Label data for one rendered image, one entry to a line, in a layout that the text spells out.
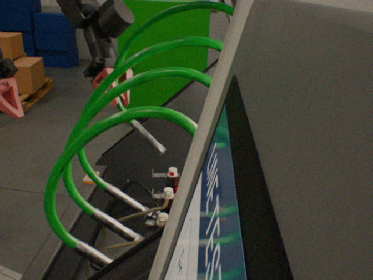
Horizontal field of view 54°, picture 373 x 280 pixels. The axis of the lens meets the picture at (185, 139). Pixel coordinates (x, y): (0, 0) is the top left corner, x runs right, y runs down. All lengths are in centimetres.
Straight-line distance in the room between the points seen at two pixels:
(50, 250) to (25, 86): 419
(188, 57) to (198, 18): 40
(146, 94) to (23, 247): 224
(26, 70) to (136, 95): 147
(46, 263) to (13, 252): 163
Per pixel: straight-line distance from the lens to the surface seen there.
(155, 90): 404
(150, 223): 60
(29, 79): 489
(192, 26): 390
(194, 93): 99
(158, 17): 75
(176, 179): 73
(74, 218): 89
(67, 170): 58
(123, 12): 86
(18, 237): 252
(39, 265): 78
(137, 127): 82
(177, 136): 103
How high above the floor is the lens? 145
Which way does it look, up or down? 23 degrees down
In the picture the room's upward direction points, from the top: 2 degrees clockwise
